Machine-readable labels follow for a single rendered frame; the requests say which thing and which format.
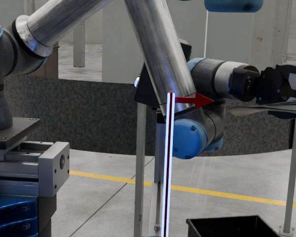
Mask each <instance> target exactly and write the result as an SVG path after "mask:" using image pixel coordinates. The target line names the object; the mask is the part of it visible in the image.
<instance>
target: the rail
mask: <svg viewBox="0 0 296 237"><path fill-rule="evenodd" d="M163 192H164V184H163V183H154V179H152V188H151V199H150V210H149V220H148V235H147V236H148V237H149V236H160V237H161V235H162V214H163ZM155 225H160V227H161V229H160V230H159V231H155V230H154V226H155Z"/></svg>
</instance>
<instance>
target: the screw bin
mask: <svg viewBox="0 0 296 237"><path fill-rule="evenodd" d="M186 223H187V224H188V236H187V237H281V236H280V235H279V234H278V233H277V232H276V231H275V230H274V229H273V228H272V227H271V226H270V225H269V224H268V223H266V222H265V221H264V220H263V219H262V218H261V217H260V215H258V214H257V215H244V216H227V217H210V218H193V219H186Z"/></svg>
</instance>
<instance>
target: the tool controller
mask: <svg viewBox="0 0 296 237"><path fill-rule="evenodd" d="M179 41H180V44H181V47H182V50H183V53H184V56H185V59H186V62H188V61H189V60H190V59H189V58H190V56H191V54H192V53H191V49H192V46H191V45H190V44H189V43H188V42H187V41H186V40H183V39H179ZM133 100H134V101H135V102H138V103H142V104H145V105H148V106H151V109H153V110H157V108H160V105H159V102H158V99H157V96H156V94H155V91H154V88H153V85H152V82H151V79H150V76H149V73H148V71H147V68H146V65H145V62H144V64H143V67H142V70H141V73H140V79H139V82H138V85H137V88H136V91H135V94H134V97H133Z"/></svg>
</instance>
